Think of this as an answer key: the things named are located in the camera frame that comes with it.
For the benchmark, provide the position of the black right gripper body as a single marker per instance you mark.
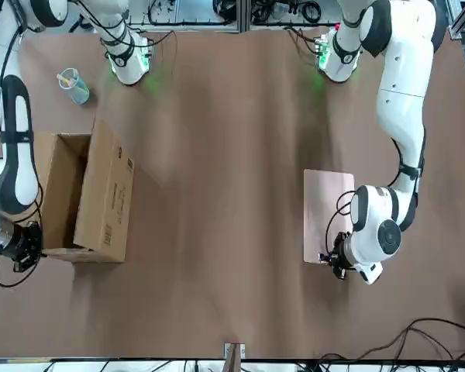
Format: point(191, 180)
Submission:
point(25, 246)

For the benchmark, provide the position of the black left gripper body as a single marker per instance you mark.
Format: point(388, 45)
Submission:
point(341, 255)

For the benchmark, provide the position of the brown cardboard box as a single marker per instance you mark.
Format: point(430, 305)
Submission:
point(112, 193)

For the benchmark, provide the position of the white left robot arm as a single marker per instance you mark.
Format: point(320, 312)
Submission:
point(403, 77)

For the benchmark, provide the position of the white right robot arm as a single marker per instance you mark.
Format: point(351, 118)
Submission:
point(23, 182)

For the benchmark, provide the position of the clear plastic cup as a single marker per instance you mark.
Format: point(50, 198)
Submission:
point(79, 93)

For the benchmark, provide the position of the yellow pen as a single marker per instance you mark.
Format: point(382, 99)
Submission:
point(65, 80)

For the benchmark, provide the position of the green circuit board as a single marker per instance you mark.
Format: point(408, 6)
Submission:
point(322, 50)
point(149, 50)

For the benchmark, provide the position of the silver metal mounting bracket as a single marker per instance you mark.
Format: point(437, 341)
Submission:
point(228, 350)

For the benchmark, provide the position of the aluminium frame post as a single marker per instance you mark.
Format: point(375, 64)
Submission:
point(461, 23)

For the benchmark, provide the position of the aluminium frame rail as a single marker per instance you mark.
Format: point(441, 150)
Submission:
point(193, 27)

